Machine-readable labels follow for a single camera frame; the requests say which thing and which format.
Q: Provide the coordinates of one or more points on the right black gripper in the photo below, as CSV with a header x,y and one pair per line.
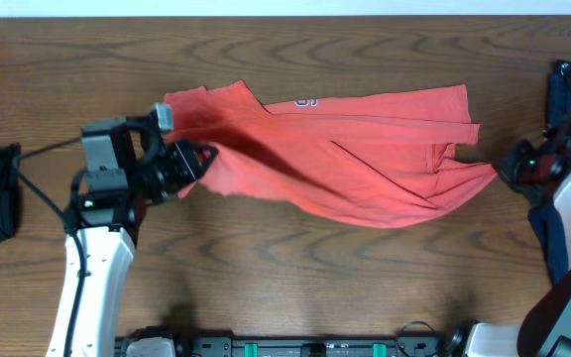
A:
x,y
520,150

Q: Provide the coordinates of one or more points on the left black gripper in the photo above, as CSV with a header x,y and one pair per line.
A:
x,y
186,172

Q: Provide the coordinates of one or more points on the red printed t-shirt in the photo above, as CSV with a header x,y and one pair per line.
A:
x,y
384,160

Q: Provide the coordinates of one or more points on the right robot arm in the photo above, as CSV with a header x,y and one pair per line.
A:
x,y
545,331

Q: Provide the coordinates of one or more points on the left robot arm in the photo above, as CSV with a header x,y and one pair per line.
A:
x,y
108,203

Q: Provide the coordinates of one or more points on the navy blue t-shirt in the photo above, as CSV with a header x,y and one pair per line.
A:
x,y
558,198

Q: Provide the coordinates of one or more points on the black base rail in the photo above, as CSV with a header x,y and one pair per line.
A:
x,y
156,341

